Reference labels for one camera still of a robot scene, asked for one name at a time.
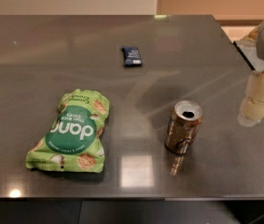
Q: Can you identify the green rice chip bag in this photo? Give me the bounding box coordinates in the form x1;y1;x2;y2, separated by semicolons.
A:
25;90;110;174

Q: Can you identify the dark blue rxbar wrapper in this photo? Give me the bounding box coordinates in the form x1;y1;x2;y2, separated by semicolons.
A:
121;46;142;67

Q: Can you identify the brown soda can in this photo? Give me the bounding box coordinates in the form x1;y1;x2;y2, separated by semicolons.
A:
165;100;202;155

